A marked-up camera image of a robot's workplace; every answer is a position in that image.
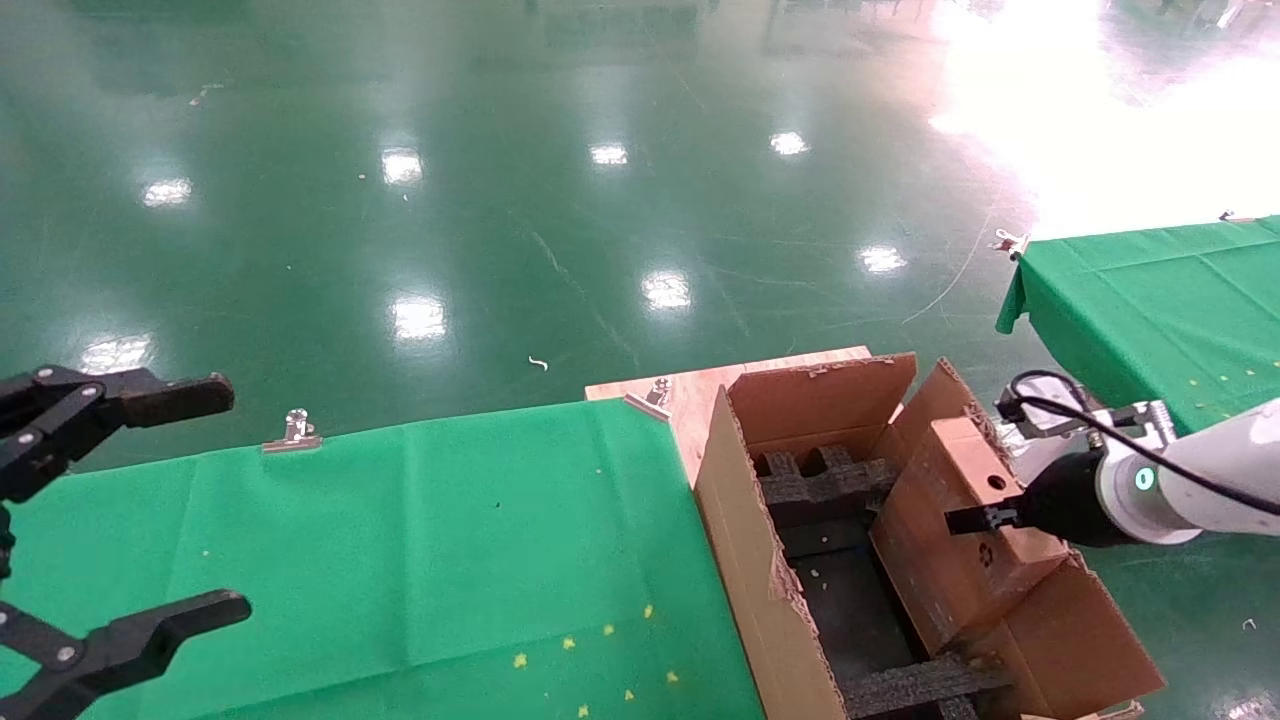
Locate large green table cloth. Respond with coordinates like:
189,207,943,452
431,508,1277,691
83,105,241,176
0,398,766,720

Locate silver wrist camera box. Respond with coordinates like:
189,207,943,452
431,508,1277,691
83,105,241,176
998,413,1066,473

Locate green cloth side table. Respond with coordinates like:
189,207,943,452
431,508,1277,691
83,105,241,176
995,215,1280,437

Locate notched black foam insert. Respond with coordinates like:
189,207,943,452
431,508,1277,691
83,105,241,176
755,445,901,528

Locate black camera cable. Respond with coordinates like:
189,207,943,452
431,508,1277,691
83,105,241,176
995,370,1280,517

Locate large open cardboard carton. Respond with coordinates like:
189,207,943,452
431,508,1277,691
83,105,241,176
693,352,1169,720

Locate silver camera mount bracket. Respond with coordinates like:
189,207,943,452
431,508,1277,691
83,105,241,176
1050,400,1177,453

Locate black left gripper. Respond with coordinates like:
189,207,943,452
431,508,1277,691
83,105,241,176
0,367,253,720

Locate small brown cardboard box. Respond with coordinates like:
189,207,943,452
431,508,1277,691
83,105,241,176
868,415,1071,657

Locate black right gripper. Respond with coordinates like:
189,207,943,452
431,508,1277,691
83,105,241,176
945,450,1113,548

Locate flat black foam insert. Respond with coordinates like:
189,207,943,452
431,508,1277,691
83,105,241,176
840,650,1016,720

